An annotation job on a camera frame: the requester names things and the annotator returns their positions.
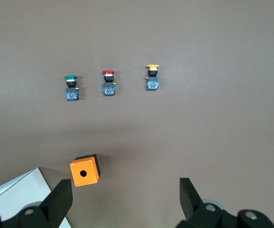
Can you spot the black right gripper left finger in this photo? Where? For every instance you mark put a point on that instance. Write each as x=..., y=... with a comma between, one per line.
x=44, y=211

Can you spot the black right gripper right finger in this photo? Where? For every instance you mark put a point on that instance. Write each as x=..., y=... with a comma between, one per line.
x=205, y=217

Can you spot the green mushroom push button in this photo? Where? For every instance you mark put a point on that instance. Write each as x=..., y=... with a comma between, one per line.
x=71, y=91

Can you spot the red mushroom push button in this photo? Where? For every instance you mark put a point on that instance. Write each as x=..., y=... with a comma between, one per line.
x=109, y=86

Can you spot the yellow mushroom push button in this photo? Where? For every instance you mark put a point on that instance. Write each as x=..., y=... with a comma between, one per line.
x=152, y=82

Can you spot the orange button enclosure box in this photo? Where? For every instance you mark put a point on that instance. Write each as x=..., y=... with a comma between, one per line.
x=89, y=169

